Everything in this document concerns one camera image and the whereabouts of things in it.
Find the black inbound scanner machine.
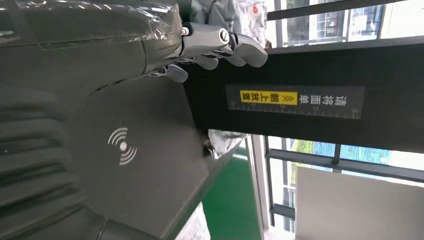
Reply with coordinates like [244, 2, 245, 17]
[66, 36, 424, 240]

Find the white mailer parcel black print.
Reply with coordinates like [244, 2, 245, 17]
[206, 129, 248, 161]

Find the dark green table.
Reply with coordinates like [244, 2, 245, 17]
[165, 142, 248, 240]

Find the green conveyor belt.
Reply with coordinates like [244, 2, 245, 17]
[202, 147, 263, 240]

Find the white mailer black red print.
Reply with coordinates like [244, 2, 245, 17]
[190, 0, 268, 48]

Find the black yellow ruler label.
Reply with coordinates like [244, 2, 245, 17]
[226, 84, 365, 120]

